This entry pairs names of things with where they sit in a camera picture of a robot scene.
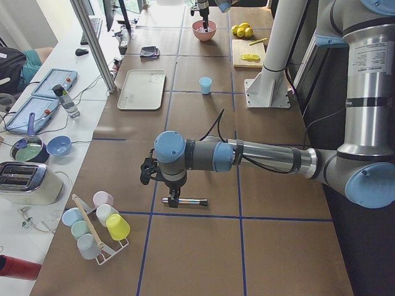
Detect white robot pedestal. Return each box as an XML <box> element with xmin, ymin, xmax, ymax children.
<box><xmin>244</xmin><ymin>0</ymin><xmax>308</xmax><ymax>108</ymax></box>

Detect yellow lemon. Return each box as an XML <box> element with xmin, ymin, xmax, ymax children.
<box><xmin>238</xmin><ymin>22</ymin><xmax>251</xmax><ymax>30</ymax></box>
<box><xmin>244</xmin><ymin>27</ymin><xmax>254</xmax><ymax>39</ymax></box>
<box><xmin>231</xmin><ymin>25</ymin><xmax>239</xmax><ymax>35</ymax></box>

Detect grey cup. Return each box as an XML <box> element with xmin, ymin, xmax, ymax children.
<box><xmin>77</xmin><ymin>233</ymin><xmax>101</xmax><ymax>260</ymax></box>

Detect wooden cutting board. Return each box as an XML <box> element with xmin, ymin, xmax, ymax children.
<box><xmin>231</xmin><ymin>39</ymin><xmax>266</xmax><ymax>68</ymax></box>

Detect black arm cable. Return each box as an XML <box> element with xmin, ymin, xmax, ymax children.
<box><xmin>200</xmin><ymin>108</ymin><xmax>289</xmax><ymax>175</ymax></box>

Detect blue bowl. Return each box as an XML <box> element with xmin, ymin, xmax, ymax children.
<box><xmin>46</xmin><ymin>136</ymin><xmax>72</xmax><ymax>157</ymax></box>

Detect mint green cup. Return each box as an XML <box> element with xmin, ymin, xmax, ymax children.
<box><xmin>71</xmin><ymin>220</ymin><xmax>90</xmax><ymax>241</ymax></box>

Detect blue teach pendant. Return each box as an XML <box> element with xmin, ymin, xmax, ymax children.
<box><xmin>3</xmin><ymin>95</ymin><xmax>60</xmax><ymax>135</ymax></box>
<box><xmin>31</xmin><ymin>68</ymin><xmax>78</xmax><ymax>98</ymax></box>

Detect dark pot with lid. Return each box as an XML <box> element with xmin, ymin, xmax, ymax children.
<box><xmin>10</xmin><ymin>112</ymin><xmax>49</xmax><ymax>163</ymax></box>

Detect white cup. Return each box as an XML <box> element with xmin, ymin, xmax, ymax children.
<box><xmin>96</xmin><ymin>203</ymin><xmax>119</xmax><ymax>228</ymax></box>

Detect black keyboard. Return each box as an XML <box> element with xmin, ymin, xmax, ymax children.
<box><xmin>80</xmin><ymin>16</ymin><xmax>102</xmax><ymax>46</ymax></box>

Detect black computer mouse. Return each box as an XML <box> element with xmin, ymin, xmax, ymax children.
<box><xmin>75</xmin><ymin>48</ymin><xmax>89</xmax><ymax>57</ymax></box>

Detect clear water bottle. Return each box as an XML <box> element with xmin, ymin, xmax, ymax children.
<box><xmin>52</xmin><ymin>84</ymin><xmax>80</xmax><ymax>118</ymax></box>

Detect lemon slices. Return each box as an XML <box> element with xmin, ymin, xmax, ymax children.
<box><xmin>240</xmin><ymin>54</ymin><xmax>260</xmax><ymax>62</ymax></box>

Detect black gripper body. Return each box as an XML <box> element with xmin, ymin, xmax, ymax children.
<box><xmin>162</xmin><ymin>172</ymin><xmax>187</xmax><ymax>197</ymax></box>
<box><xmin>190</xmin><ymin>0</ymin><xmax>209</xmax><ymax>17</ymax></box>

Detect light blue cup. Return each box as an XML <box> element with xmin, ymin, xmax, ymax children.
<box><xmin>199</xmin><ymin>76</ymin><xmax>212</xmax><ymax>94</ymax></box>

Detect aluminium frame post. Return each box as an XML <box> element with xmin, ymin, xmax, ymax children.
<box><xmin>70</xmin><ymin>0</ymin><xmax>116</xmax><ymax>94</ymax></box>

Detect pink cup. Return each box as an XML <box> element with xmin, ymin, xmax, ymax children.
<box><xmin>93</xmin><ymin>191</ymin><xmax>114</xmax><ymax>208</ymax></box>

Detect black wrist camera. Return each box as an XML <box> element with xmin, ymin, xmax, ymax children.
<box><xmin>139</xmin><ymin>149</ymin><xmax>158</xmax><ymax>185</ymax></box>

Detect yellow green knife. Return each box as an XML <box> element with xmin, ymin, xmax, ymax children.
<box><xmin>249</xmin><ymin>38</ymin><xmax>268</xmax><ymax>46</ymax></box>

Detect yellow cup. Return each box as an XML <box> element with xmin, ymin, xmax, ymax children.
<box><xmin>106</xmin><ymin>213</ymin><xmax>131</xmax><ymax>241</ymax></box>

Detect blue cup on rack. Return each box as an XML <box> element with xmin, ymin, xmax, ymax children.
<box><xmin>61</xmin><ymin>207</ymin><xmax>84</xmax><ymax>227</ymax></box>

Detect folded grey purple cloth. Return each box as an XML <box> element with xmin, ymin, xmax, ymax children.
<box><xmin>139</xmin><ymin>46</ymin><xmax>160</xmax><ymax>59</ymax></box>

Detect cream bear tray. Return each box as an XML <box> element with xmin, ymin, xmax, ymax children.
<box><xmin>117</xmin><ymin>69</ymin><xmax>165</xmax><ymax>111</ymax></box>

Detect pink bowl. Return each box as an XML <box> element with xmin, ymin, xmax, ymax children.
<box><xmin>192</xmin><ymin>20</ymin><xmax>217</xmax><ymax>41</ymax></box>

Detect steel muddler black tip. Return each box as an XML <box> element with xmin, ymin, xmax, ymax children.
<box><xmin>162</xmin><ymin>197</ymin><xmax>208</xmax><ymax>207</ymax></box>

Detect red bottle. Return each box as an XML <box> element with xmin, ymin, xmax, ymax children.
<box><xmin>1</xmin><ymin>255</ymin><xmax>42</xmax><ymax>281</ymax></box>

